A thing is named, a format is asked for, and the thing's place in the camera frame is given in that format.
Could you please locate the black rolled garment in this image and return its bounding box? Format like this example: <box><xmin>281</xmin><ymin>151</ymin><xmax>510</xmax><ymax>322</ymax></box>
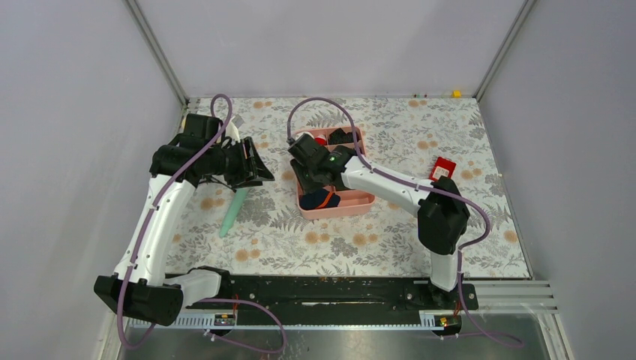
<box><xmin>327</xmin><ymin>128</ymin><xmax>354</xmax><ymax>146</ymax></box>

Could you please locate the red rolled garment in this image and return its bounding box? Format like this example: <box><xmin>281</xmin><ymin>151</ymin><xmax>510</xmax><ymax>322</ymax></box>
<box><xmin>314</xmin><ymin>136</ymin><xmax>328</xmax><ymax>146</ymax></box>

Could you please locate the red small box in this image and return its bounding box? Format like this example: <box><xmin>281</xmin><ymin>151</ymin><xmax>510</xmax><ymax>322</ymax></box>
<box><xmin>429</xmin><ymin>157</ymin><xmax>457</xmax><ymax>182</ymax></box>

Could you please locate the floral table mat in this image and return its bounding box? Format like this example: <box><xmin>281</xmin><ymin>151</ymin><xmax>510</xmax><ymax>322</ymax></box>
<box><xmin>166</xmin><ymin>97</ymin><xmax>530</xmax><ymax>278</ymax></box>

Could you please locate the black tripod microphone stand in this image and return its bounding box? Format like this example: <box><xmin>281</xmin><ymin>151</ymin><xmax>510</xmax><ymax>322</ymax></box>
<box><xmin>199</xmin><ymin>175</ymin><xmax>237</xmax><ymax>193</ymax></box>

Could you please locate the mint green microphone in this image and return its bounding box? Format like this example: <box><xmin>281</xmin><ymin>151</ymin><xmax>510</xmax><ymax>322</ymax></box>
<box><xmin>219</xmin><ymin>187</ymin><xmax>249</xmax><ymax>238</ymax></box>

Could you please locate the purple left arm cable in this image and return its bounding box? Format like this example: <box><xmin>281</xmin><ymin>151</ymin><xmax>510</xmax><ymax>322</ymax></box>
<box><xmin>115</xmin><ymin>94</ymin><xmax>288</xmax><ymax>355</ymax></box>

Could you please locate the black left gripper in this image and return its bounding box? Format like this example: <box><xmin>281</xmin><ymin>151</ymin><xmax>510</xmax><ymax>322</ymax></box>
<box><xmin>205</xmin><ymin>136</ymin><xmax>275</xmax><ymax>188</ymax></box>

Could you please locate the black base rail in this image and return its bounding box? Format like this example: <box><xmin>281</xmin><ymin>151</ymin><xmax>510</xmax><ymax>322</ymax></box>
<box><xmin>191</xmin><ymin>274</ymin><xmax>479</xmax><ymax>327</ymax></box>

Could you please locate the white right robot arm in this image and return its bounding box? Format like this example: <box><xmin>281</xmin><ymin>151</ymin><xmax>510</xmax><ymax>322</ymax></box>
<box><xmin>288</xmin><ymin>134</ymin><xmax>470</xmax><ymax>309</ymax></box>

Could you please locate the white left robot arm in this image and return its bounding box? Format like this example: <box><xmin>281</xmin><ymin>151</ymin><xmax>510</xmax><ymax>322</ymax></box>
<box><xmin>94</xmin><ymin>114</ymin><xmax>275</xmax><ymax>326</ymax></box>

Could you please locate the pink compartment organizer box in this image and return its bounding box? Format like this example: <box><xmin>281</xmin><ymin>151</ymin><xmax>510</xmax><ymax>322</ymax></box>
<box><xmin>292</xmin><ymin>126</ymin><xmax>376</xmax><ymax>221</ymax></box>

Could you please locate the navy orange boxer underwear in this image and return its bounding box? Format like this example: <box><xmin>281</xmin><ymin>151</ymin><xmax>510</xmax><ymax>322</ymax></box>
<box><xmin>299</xmin><ymin>189</ymin><xmax>341</xmax><ymax>211</ymax></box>

